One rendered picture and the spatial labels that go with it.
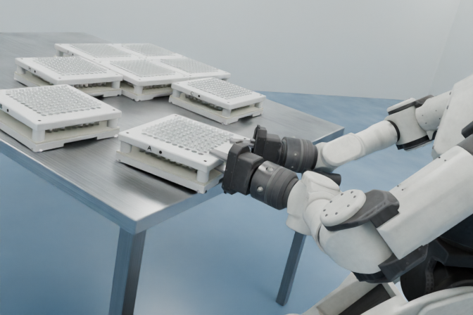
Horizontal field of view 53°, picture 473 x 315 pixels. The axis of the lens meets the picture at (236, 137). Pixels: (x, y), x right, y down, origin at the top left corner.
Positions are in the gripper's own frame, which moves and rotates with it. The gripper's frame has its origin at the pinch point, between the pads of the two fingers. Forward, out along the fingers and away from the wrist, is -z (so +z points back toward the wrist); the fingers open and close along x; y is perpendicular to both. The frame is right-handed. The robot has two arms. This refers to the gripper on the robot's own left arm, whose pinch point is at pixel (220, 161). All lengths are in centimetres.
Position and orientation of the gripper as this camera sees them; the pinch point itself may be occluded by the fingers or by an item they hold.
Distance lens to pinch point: 109.4
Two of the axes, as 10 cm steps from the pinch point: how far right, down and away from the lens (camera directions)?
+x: -1.9, 9.2, 3.4
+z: 8.2, 3.4, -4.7
